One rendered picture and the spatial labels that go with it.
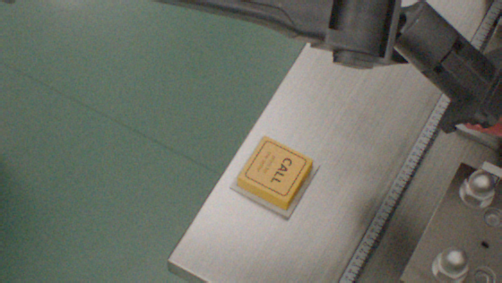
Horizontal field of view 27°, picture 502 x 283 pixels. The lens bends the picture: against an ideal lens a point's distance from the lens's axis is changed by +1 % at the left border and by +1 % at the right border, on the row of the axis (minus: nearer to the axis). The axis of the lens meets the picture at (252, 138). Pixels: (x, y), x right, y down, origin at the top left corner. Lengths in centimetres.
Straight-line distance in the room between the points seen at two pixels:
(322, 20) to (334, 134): 32
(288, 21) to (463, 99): 21
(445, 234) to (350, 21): 26
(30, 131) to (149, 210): 33
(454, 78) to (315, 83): 31
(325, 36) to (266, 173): 28
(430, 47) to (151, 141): 134
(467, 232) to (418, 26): 23
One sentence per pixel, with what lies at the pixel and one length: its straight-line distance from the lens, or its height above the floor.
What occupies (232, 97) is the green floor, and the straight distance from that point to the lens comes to 238.
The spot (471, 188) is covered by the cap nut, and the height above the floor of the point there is 106.
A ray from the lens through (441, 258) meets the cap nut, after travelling 108.
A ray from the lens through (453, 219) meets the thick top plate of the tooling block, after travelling 113.
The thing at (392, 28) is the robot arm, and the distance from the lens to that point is 105.
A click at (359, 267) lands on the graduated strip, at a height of 90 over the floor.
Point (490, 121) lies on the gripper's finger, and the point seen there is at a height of 113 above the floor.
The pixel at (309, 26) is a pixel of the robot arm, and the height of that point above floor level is 121.
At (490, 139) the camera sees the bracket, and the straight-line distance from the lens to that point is 133.
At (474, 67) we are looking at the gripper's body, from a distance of 108.
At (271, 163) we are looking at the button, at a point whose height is 92.
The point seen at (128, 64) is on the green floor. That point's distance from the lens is 243.
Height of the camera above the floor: 204
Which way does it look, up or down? 61 degrees down
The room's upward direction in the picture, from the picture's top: 3 degrees clockwise
